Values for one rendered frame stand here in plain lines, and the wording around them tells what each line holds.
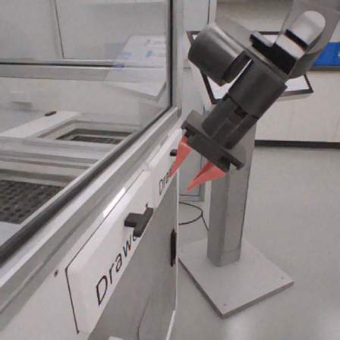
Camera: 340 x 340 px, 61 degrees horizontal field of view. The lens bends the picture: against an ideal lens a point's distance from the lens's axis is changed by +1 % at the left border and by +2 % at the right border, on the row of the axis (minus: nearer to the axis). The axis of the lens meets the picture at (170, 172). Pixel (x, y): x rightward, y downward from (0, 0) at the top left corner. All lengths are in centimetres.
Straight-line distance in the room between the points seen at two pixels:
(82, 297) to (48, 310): 5
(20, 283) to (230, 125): 29
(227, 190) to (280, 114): 220
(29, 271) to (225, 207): 122
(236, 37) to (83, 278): 35
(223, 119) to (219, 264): 134
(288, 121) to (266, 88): 317
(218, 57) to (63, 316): 36
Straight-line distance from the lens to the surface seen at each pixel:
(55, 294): 37
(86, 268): 38
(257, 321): 154
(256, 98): 38
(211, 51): 39
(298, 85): 138
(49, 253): 35
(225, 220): 150
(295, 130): 360
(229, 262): 171
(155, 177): 63
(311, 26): 40
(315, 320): 163
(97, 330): 56
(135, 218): 47
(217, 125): 39
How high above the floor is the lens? 117
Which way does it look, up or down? 25 degrees down
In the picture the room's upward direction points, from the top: straight up
